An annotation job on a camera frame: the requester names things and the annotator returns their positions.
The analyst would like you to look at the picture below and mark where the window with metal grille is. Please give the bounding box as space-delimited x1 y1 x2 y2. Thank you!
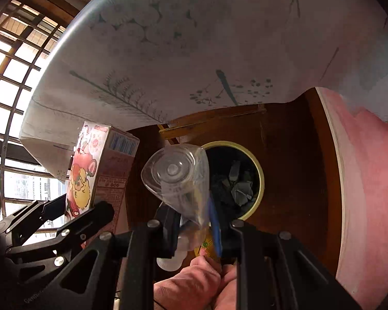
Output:
0 0 85 243

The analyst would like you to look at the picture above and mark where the red cartoon drink carton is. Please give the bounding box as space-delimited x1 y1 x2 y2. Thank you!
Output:
65 121 140 249

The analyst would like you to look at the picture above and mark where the wooden table frame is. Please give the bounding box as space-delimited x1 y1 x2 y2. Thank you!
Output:
158 105 266 141

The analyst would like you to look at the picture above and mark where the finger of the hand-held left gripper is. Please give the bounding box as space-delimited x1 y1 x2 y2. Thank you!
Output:
0 195 67 233
6 201 115 256

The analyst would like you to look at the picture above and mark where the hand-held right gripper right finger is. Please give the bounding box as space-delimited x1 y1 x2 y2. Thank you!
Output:
208 194 363 310

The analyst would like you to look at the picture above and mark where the white paper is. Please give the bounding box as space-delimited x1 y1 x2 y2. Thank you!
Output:
229 177 254 205

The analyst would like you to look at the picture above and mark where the clear plastic bottle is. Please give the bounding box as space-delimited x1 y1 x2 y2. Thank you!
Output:
141 144 214 270

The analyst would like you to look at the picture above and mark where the pink bed sheet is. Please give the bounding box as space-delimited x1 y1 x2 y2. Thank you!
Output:
317 87 388 301

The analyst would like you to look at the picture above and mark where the person's right pink trouser leg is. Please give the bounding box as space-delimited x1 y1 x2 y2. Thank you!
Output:
212 265 238 310

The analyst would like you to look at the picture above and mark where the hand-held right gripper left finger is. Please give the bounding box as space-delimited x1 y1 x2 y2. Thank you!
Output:
43 202 182 310

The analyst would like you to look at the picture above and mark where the yellow rimmed trash bin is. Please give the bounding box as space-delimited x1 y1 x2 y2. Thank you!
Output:
200 141 265 222

